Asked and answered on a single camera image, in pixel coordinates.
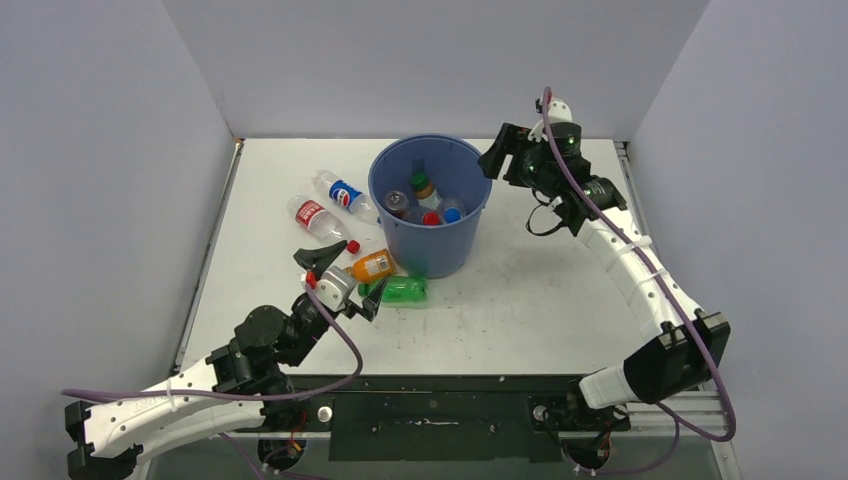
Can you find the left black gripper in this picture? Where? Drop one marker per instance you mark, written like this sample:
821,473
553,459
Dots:
320,260

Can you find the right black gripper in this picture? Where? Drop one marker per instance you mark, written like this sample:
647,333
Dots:
508,143

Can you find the orange juice bottle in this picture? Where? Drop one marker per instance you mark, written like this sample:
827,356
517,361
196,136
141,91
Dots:
372,267

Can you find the green plastic bottle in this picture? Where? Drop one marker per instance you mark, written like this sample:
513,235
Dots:
399,291

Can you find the pepsi bottle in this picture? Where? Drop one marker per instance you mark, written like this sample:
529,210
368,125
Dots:
351,199
451,210

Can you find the blue plastic bin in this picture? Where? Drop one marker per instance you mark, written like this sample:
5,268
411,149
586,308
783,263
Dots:
432,250

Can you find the Starbucks latte bottle green cap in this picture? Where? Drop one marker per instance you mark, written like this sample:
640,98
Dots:
424,190

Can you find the clear bottle red cap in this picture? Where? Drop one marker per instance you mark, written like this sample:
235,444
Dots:
429,217

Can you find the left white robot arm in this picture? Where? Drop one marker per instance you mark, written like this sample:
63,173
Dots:
240,385

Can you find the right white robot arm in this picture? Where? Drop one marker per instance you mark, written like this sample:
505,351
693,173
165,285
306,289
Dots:
683,345

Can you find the clear bottle red label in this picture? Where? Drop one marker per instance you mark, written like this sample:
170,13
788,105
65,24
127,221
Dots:
321,223

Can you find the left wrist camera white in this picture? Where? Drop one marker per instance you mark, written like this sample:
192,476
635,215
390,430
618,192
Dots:
333,289

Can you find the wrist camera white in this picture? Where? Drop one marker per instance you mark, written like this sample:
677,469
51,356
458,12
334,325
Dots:
558,112
333,289

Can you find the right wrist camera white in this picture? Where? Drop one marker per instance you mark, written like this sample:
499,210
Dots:
558,112

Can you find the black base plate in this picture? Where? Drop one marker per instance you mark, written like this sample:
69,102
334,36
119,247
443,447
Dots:
443,418

